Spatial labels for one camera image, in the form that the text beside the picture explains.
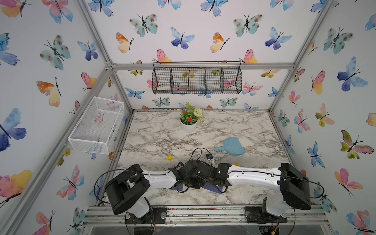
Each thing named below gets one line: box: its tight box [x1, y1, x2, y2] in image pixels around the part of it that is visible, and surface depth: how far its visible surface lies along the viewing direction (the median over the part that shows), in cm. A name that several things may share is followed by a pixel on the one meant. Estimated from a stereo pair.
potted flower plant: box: [179, 101, 205, 133], surface depth 100 cm
